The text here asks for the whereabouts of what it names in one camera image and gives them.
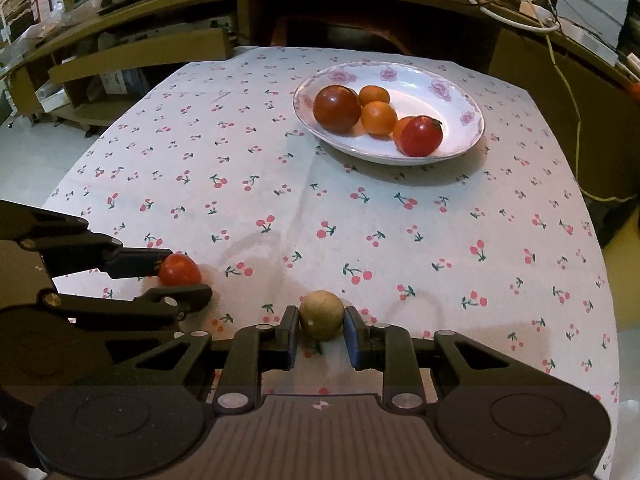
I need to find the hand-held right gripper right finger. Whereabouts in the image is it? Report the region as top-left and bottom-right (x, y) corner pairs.
(344, 306), (598, 413)

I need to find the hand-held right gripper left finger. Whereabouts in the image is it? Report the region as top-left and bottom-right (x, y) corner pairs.
(107, 305), (301, 413)

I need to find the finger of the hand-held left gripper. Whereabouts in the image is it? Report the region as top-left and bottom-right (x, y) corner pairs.
(37, 284), (213, 332)
(0, 200), (173, 281)

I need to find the small red tomato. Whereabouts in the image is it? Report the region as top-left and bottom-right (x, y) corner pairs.
(158, 254), (202, 288)

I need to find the round brown fruit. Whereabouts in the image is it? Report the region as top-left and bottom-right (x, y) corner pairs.
(299, 290), (346, 342)

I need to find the red tomato with green calyx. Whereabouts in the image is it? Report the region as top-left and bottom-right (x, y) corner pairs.
(400, 115), (444, 157)

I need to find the large tangerine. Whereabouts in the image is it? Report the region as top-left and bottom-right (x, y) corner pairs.
(392, 116), (418, 153)

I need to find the large dark red tomato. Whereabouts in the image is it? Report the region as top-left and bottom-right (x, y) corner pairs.
(313, 85), (362, 134)

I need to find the white floral plate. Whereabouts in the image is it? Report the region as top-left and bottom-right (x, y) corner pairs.
(292, 61), (486, 165)

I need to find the cherry print tablecloth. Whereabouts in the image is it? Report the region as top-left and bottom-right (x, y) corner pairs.
(42, 46), (623, 411)

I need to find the cardboard box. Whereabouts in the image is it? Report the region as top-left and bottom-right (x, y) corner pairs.
(97, 67), (151, 96)

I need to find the yellow cable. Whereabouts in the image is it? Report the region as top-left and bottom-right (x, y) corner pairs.
(544, 0), (640, 204)

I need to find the white cable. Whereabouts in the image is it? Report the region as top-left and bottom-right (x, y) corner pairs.
(450, 0), (562, 32)

